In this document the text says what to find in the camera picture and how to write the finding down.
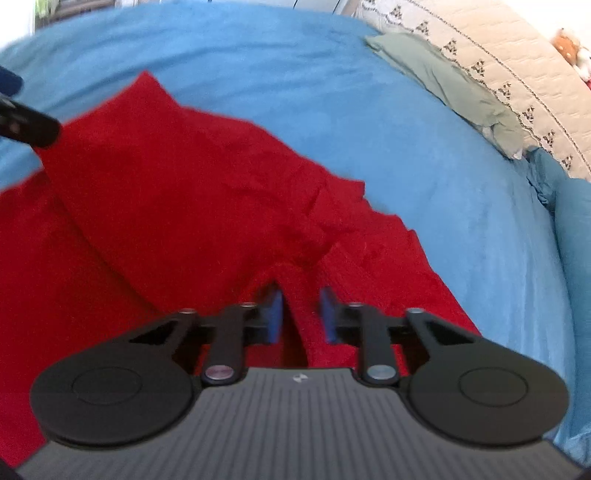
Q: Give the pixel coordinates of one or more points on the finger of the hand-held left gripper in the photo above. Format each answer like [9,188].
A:
[27,123]

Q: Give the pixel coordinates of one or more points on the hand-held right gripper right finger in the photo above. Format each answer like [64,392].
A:
[328,314]

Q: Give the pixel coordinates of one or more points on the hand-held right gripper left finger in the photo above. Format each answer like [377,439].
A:
[275,314]

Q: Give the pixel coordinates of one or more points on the red garment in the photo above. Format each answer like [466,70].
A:
[184,207]

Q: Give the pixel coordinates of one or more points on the blue blanket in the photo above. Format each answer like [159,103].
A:
[323,101]

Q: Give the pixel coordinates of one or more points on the blue pillow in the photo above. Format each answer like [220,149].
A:
[570,240]

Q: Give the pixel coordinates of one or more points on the green cloth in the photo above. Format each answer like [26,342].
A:
[450,87]

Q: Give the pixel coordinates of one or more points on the beige quilted bedspread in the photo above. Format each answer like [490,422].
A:
[508,64]

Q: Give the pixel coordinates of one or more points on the stuffed toy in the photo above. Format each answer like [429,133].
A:
[572,50]

